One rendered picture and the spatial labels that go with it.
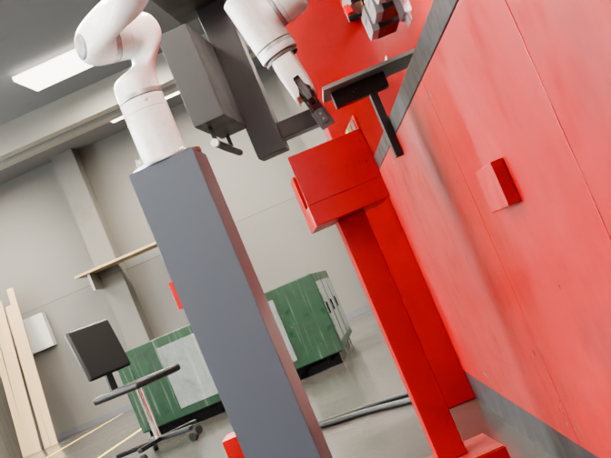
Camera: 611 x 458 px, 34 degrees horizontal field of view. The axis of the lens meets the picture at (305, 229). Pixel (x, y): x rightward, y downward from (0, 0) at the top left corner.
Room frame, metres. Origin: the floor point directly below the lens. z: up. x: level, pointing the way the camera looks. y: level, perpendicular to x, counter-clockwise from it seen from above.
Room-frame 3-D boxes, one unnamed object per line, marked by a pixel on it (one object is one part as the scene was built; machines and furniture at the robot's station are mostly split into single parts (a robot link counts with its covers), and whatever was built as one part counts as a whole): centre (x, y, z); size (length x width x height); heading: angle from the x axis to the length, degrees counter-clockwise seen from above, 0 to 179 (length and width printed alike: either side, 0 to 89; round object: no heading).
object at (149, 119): (2.65, 0.27, 1.09); 0.19 x 0.19 x 0.18
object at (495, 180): (1.55, -0.30, 0.59); 0.15 x 0.02 x 0.07; 0
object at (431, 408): (2.11, -0.10, 0.39); 0.06 x 0.06 x 0.54; 4
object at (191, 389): (7.78, 0.78, 0.33); 1.65 x 1.54 x 0.65; 176
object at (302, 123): (3.87, -0.18, 1.18); 0.40 x 0.24 x 0.07; 0
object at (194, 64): (3.79, 0.14, 1.42); 0.45 x 0.12 x 0.36; 173
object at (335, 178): (2.11, -0.10, 0.75); 0.20 x 0.16 x 0.18; 4
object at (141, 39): (2.67, 0.24, 1.30); 0.19 x 0.12 x 0.24; 122
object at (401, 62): (2.57, -0.31, 1.00); 0.26 x 0.18 x 0.01; 90
